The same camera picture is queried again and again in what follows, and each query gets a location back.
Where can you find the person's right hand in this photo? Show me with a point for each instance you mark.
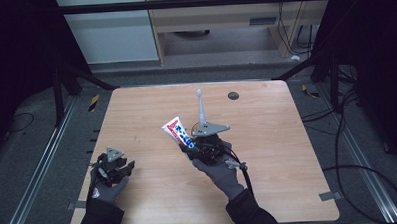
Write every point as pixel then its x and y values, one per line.
pixel 222 178

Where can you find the white cabinet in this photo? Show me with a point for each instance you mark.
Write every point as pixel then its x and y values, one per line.
pixel 110 38

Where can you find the yellow-black striped floor tape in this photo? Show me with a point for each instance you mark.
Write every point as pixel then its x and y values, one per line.
pixel 93 103
pixel 310 92

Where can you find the light wooden desk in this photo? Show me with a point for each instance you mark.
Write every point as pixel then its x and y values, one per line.
pixel 216 19

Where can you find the black horizontal frame bar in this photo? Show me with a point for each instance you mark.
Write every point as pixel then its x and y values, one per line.
pixel 182 4

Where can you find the white red-blue printed toothpaste tube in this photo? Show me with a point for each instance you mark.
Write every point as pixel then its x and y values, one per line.
pixel 177 129

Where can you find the person's left hand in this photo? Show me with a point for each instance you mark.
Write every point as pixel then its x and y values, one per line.
pixel 107 193

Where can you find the aluminium floor rail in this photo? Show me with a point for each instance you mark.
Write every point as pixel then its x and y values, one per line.
pixel 361 159
pixel 38 171

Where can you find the black metal stand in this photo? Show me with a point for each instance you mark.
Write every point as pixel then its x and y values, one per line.
pixel 334 84
pixel 85 76

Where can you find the dark round table grommet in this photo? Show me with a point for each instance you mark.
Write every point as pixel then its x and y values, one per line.
pixel 233 95

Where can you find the small white floor object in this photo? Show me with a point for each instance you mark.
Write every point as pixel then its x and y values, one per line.
pixel 295 58

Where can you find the black curtain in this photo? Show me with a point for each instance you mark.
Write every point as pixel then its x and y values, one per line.
pixel 18 65
pixel 378 52

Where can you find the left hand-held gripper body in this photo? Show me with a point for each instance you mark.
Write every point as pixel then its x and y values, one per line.
pixel 114 155

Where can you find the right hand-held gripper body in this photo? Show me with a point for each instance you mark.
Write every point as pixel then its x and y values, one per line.
pixel 208 129

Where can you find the grey tape piece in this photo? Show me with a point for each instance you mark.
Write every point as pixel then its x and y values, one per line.
pixel 77 205
pixel 329 196

